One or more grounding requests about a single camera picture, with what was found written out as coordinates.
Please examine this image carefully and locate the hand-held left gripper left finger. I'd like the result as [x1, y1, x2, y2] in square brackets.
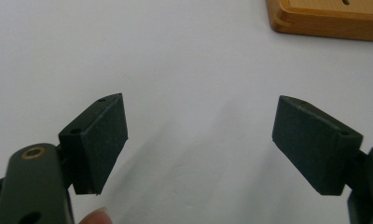
[58, 92, 129, 196]

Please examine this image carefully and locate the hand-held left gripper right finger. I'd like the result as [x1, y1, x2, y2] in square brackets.
[271, 94, 364, 197]

